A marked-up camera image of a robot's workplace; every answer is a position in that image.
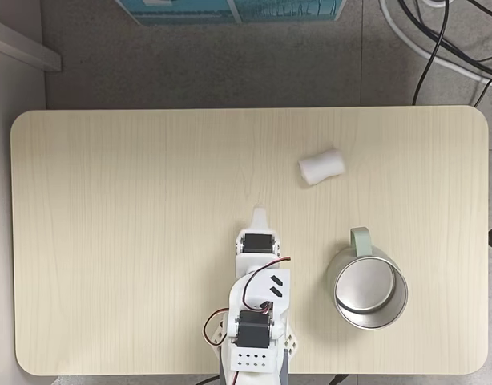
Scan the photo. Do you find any red black white servo wire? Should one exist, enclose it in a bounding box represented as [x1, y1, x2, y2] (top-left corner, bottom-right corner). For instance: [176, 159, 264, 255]
[243, 256, 292, 314]
[201, 307, 231, 347]

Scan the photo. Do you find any thick white cable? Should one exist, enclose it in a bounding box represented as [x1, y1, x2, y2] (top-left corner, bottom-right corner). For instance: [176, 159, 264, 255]
[378, 0, 492, 88]

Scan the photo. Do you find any steel mug green handle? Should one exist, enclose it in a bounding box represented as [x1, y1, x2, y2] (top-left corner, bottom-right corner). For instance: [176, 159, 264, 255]
[325, 226, 409, 332]

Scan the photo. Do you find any white gauze dressing roll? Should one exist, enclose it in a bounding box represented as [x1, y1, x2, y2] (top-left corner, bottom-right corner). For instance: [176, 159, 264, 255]
[297, 148, 346, 188]

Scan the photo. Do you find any white shelf ledge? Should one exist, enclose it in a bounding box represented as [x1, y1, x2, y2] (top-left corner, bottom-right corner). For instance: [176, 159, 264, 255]
[0, 17, 63, 74]

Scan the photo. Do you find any blue printed box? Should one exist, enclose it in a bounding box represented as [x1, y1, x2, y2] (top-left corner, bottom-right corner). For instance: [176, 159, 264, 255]
[115, 0, 348, 26]

